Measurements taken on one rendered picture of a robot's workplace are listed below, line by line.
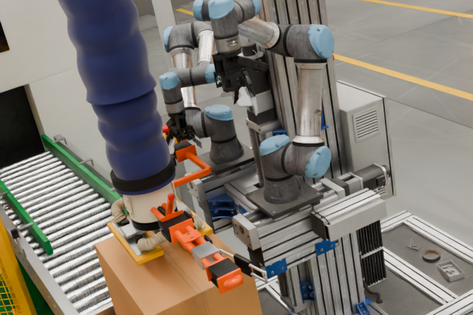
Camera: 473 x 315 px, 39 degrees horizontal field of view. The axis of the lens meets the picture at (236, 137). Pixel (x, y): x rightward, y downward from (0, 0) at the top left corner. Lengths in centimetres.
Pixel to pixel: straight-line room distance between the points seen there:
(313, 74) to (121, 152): 71
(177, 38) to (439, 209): 214
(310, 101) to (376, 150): 61
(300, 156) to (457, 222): 203
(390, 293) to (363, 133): 91
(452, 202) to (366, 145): 171
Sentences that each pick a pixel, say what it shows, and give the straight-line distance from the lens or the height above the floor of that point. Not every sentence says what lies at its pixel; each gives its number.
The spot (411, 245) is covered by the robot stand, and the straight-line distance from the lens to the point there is 364.
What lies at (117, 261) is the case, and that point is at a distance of 255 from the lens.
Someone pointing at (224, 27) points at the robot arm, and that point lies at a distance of 193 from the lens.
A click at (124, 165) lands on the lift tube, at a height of 137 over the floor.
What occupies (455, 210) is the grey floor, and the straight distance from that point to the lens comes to 433.
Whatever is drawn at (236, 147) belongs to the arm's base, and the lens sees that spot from 288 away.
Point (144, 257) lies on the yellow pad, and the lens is 228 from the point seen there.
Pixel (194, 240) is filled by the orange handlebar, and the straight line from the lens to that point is 210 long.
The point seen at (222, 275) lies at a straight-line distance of 185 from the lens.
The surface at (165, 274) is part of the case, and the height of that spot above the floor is 94.
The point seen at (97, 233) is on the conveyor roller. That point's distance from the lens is 365.
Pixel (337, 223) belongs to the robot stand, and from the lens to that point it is 248.
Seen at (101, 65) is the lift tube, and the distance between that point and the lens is 210.
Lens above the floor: 224
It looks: 23 degrees down
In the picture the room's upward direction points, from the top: 11 degrees counter-clockwise
